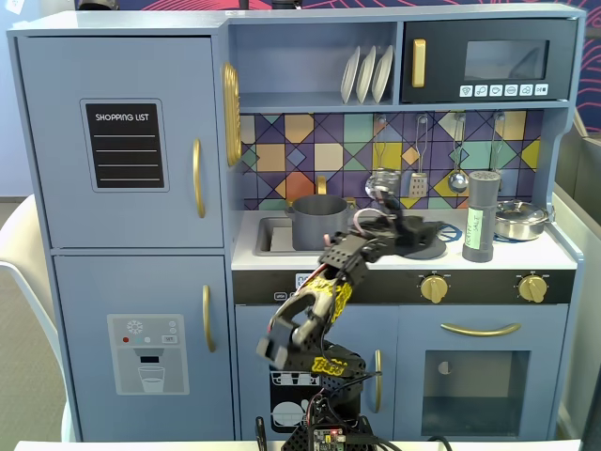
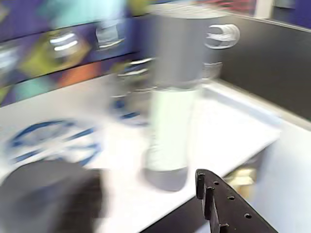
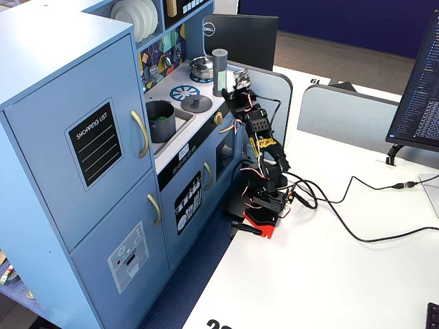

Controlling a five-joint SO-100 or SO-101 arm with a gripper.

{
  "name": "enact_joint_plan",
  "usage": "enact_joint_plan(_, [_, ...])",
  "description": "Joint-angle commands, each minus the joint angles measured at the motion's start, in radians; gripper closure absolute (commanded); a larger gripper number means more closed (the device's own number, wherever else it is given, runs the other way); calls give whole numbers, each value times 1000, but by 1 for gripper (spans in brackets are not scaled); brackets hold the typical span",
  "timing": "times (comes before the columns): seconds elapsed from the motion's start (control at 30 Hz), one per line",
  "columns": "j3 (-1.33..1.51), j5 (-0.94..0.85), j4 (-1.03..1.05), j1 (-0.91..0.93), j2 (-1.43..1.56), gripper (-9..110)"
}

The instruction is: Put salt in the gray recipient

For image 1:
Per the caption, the gold stove knob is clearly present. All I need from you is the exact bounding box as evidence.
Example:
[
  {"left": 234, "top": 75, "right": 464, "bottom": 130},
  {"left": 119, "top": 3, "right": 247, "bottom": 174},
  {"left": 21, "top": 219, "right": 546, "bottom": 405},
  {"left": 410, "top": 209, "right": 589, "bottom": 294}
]
[
  {"left": 419, "top": 274, "right": 450, "bottom": 304},
  {"left": 516, "top": 274, "right": 548, "bottom": 304}
]

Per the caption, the white toy plate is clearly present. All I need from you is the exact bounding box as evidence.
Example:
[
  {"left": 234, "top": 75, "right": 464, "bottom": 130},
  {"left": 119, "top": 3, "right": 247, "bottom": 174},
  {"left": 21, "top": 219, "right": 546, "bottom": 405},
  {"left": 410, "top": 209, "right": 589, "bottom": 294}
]
[
  {"left": 372, "top": 44, "right": 395, "bottom": 104},
  {"left": 340, "top": 45, "right": 362, "bottom": 105},
  {"left": 355, "top": 45, "right": 378, "bottom": 105}
]

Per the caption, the blue dishwasher door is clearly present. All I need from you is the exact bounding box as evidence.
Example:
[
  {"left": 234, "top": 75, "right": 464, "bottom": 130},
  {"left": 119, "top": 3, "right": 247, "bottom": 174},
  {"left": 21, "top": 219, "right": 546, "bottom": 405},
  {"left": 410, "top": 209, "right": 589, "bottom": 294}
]
[{"left": 234, "top": 304, "right": 399, "bottom": 441}]

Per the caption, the gold dishwasher door handle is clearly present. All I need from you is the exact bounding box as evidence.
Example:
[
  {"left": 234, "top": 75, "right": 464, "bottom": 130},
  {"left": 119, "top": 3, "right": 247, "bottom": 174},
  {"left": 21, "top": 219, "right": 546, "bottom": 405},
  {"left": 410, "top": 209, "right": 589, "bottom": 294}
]
[{"left": 373, "top": 349, "right": 384, "bottom": 415}]

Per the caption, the black microwave door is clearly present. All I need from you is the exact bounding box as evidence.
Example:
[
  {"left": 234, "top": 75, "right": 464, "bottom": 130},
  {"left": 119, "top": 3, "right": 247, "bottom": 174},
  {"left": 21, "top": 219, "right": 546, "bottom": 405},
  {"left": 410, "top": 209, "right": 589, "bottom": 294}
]
[{"left": 401, "top": 18, "right": 579, "bottom": 104}]

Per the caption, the blue fridge door with water dispenser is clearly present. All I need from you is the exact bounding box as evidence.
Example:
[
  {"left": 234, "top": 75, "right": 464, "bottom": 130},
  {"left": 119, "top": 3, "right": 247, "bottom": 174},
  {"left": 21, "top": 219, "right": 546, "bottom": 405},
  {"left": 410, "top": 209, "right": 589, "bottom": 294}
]
[{"left": 52, "top": 255, "right": 235, "bottom": 443}]

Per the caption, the gold curved short fridge handle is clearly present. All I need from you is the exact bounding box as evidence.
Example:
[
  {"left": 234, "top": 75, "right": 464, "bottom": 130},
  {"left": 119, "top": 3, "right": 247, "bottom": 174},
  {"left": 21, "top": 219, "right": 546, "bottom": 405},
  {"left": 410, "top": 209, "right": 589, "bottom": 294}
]
[{"left": 192, "top": 137, "right": 208, "bottom": 220}]

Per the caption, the steel wire whisk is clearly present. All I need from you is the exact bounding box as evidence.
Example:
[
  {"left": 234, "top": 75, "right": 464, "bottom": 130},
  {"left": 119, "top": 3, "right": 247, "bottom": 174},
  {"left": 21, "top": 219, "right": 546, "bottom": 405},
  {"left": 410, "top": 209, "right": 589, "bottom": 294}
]
[{"left": 487, "top": 111, "right": 508, "bottom": 173}]

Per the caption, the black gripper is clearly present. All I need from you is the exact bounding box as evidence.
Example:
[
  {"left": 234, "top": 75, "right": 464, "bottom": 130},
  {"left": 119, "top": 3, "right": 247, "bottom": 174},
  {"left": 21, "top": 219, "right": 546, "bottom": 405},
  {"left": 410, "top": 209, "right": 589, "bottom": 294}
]
[{"left": 363, "top": 213, "right": 445, "bottom": 253}]

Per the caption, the steel slotted spatula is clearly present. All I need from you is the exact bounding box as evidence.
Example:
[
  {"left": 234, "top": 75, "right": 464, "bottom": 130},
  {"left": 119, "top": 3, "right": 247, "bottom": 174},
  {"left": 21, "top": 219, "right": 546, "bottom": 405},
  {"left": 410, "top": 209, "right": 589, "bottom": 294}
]
[{"left": 407, "top": 115, "right": 430, "bottom": 199}]

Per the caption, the gold wall clock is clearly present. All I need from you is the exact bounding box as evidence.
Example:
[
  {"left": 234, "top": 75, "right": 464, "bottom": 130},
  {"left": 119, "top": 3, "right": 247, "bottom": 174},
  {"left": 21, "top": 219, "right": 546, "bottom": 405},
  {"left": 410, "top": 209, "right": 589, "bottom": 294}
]
[{"left": 220, "top": 61, "right": 243, "bottom": 167}]

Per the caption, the gray plastic pot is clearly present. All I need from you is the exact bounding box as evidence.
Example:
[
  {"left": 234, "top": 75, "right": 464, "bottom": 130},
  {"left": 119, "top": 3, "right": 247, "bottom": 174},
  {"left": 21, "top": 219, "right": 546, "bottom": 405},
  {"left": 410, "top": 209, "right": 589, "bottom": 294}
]
[{"left": 285, "top": 194, "right": 358, "bottom": 253}]

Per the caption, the gray toy sink basin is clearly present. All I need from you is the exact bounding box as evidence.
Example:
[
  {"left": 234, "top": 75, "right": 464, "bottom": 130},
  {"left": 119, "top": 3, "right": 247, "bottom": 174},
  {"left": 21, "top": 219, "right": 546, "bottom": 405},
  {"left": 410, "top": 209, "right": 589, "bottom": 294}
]
[{"left": 253, "top": 214, "right": 325, "bottom": 257}]

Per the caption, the gold curved long fridge handle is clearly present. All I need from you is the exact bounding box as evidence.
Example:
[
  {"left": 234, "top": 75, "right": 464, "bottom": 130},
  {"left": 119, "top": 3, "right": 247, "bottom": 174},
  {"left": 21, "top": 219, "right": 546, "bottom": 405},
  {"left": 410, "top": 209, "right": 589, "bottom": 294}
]
[{"left": 201, "top": 284, "right": 218, "bottom": 354}]

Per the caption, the robot controller board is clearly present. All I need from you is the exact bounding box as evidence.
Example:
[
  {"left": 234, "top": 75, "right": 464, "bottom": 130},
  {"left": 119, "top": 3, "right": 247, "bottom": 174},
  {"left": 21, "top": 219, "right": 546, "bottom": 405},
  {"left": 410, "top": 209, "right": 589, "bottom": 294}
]
[{"left": 311, "top": 426, "right": 349, "bottom": 446}]

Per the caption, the gray salt shaker with label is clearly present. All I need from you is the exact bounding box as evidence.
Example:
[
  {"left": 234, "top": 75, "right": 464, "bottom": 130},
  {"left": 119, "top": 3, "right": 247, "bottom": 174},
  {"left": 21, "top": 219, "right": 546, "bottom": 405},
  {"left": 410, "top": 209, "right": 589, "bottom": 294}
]
[{"left": 461, "top": 169, "right": 501, "bottom": 264}]

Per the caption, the blue toy kitchen unit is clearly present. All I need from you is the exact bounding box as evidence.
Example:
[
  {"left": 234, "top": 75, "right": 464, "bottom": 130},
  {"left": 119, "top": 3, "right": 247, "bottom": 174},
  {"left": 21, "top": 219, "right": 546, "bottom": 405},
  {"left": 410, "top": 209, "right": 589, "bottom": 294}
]
[{"left": 7, "top": 4, "right": 588, "bottom": 443}]

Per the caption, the black round stove burner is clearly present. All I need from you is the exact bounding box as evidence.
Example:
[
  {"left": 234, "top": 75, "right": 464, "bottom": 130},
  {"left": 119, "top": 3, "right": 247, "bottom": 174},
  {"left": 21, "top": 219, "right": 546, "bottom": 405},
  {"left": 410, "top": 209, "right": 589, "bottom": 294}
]
[{"left": 397, "top": 219, "right": 448, "bottom": 260}]

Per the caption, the beige side partition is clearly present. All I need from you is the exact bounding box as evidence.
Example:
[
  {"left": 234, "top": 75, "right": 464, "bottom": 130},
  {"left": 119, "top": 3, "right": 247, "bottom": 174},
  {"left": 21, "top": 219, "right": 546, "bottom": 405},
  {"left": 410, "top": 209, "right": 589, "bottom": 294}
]
[{"left": 552, "top": 178, "right": 601, "bottom": 445}]

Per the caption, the gold microwave handle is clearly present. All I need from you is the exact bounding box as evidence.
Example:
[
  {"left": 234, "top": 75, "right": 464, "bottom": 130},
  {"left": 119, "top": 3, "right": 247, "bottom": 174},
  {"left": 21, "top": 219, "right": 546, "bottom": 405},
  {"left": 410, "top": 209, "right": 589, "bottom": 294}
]
[{"left": 411, "top": 39, "right": 427, "bottom": 89}]

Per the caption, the gold oven door handle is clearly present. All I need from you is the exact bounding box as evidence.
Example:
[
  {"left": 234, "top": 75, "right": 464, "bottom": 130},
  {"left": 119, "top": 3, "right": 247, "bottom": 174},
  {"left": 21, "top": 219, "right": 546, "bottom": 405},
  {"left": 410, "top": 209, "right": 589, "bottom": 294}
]
[{"left": 439, "top": 321, "right": 522, "bottom": 338}]

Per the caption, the blue oven door with window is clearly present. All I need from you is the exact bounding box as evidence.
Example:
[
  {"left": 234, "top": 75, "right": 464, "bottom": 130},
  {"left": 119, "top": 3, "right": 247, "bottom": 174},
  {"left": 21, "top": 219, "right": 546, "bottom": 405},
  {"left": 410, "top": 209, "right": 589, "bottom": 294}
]
[{"left": 393, "top": 304, "right": 570, "bottom": 441}]

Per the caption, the pink arm cable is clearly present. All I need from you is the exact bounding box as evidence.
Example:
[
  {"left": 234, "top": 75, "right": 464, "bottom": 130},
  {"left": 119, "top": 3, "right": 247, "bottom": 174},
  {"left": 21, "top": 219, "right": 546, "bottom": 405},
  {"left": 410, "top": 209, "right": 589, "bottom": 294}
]
[{"left": 351, "top": 208, "right": 396, "bottom": 234}]

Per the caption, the white chair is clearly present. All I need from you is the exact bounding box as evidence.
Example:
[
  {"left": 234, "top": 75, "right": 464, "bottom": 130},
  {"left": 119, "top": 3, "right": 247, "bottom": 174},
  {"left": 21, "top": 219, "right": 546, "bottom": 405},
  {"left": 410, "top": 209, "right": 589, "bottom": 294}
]
[{"left": 0, "top": 194, "right": 68, "bottom": 443}]

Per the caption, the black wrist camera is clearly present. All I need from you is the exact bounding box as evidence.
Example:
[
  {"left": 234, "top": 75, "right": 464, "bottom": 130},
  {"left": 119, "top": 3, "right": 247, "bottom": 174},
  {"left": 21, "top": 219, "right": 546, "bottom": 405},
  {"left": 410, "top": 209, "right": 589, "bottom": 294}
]
[{"left": 380, "top": 187, "right": 406, "bottom": 222}]

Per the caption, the blue fridge door with shopping list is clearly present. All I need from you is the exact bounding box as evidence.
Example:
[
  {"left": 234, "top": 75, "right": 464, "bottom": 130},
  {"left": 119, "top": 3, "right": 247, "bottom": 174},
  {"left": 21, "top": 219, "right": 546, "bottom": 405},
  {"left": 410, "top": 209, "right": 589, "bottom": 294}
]
[{"left": 16, "top": 36, "right": 225, "bottom": 249}]

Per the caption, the steel pan with lid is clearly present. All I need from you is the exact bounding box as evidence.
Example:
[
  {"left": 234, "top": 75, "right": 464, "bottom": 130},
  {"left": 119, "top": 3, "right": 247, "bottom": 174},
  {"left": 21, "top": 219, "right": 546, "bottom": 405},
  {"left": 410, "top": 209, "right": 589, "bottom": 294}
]
[{"left": 493, "top": 198, "right": 557, "bottom": 242}]

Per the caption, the steel hanging ladle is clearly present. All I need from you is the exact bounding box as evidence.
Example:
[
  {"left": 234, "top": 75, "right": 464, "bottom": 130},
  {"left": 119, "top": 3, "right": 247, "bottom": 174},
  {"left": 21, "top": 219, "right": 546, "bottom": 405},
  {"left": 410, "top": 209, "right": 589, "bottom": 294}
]
[{"left": 446, "top": 114, "right": 470, "bottom": 194}]

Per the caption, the black power cable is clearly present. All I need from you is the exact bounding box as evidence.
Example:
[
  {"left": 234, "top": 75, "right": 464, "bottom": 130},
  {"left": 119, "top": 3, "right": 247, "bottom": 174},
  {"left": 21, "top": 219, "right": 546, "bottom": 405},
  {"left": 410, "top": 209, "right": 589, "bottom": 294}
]
[{"left": 361, "top": 432, "right": 455, "bottom": 451}]

